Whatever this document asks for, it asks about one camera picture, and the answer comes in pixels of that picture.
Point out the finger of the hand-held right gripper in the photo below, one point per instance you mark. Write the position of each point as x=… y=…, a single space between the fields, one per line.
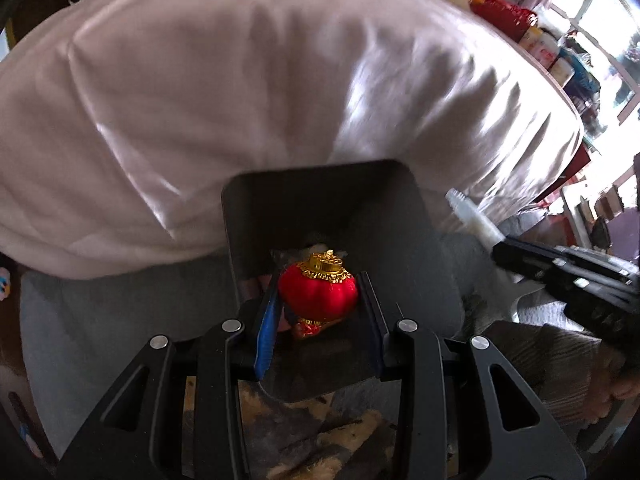
x=590 y=287
x=540 y=257

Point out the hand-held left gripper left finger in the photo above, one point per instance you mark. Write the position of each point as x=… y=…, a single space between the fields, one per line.
x=265 y=330

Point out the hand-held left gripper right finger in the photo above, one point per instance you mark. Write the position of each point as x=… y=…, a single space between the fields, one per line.
x=376 y=330

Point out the red lantern ornament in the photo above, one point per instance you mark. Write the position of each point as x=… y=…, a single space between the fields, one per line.
x=317 y=290

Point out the black plastic bin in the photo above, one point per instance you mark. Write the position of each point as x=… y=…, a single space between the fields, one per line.
x=400 y=240

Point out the person's right hand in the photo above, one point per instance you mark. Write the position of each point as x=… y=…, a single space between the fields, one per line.
x=617 y=395

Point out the person's plaid pants leg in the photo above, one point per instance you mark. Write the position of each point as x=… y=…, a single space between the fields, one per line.
x=550 y=365

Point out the grey floor rug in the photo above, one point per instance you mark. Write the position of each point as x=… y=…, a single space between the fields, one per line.
x=125 y=320

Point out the blue snack packet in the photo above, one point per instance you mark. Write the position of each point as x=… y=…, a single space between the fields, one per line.
x=585 y=77

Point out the small white bottle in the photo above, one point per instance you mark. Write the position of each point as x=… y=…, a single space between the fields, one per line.
x=561 y=70

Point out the white bottle pink label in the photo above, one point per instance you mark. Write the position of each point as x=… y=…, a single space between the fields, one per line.
x=531 y=40

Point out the white cloth covered table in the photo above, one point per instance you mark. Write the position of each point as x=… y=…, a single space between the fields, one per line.
x=250 y=100

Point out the large window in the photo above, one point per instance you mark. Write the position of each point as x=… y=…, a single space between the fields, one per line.
x=607 y=25

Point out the red plastic basket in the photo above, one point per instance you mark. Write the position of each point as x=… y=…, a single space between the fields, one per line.
x=502 y=12

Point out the pink blue slipper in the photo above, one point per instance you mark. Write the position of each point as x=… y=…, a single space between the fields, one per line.
x=5 y=284

